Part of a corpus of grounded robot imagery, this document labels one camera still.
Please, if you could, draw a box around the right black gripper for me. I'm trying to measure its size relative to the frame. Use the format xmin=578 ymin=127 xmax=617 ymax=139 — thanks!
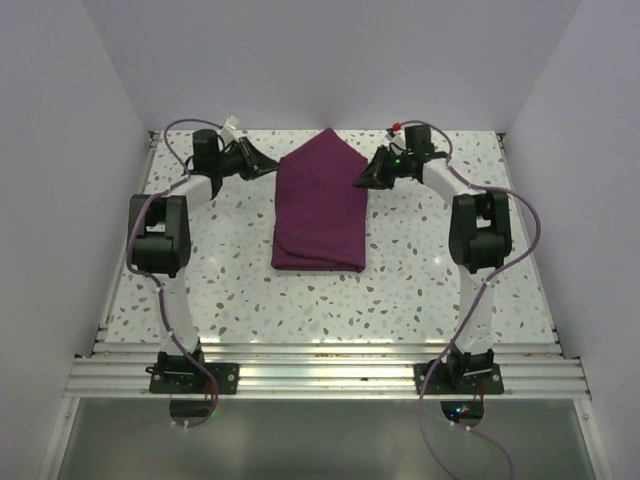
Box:
xmin=354 ymin=145 xmax=413 ymax=191

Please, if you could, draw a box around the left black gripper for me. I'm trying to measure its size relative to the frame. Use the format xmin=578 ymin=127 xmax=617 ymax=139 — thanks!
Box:
xmin=215 ymin=137 xmax=281 ymax=182

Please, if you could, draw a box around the purple surgical cloth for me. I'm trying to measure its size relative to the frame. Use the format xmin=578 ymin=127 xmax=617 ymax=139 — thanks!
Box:
xmin=271 ymin=129 xmax=368 ymax=272

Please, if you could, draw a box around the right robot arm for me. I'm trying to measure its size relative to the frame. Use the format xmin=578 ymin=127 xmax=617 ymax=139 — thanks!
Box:
xmin=354 ymin=122 xmax=512 ymax=395

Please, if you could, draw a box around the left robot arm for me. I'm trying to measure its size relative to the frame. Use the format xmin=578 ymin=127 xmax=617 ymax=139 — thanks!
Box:
xmin=125 ymin=123 xmax=278 ymax=393

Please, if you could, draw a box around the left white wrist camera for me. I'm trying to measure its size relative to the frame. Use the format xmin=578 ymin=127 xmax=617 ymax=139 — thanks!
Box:
xmin=218 ymin=115 xmax=242 ymax=145

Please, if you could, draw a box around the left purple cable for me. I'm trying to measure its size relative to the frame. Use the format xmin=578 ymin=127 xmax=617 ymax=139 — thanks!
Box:
xmin=124 ymin=117 xmax=226 ymax=429

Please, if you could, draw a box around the purple cable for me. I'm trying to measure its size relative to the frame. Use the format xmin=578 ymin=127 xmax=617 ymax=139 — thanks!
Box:
xmin=124 ymin=117 xmax=226 ymax=429
xmin=399 ymin=118 xmax=544 ymax=480

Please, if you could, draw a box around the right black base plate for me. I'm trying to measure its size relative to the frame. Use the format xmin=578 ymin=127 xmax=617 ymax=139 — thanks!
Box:
xmin=413 ymin=360 xmax=505 ymax=396

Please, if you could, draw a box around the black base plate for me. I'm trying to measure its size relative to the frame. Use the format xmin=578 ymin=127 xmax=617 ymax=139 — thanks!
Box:
xmin=413 ymin=360 xmax=505 ymax=396
xmin=145 ymin=363 xmax=240 ymax=395

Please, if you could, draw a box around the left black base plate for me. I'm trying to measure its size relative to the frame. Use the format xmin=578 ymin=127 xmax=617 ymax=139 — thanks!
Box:
xmin=145 ymin=363 xmax=240 ymax=395

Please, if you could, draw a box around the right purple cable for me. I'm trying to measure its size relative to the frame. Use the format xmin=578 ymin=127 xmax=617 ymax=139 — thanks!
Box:
xmin=399 ymin=118 xmax=544 ymax=480

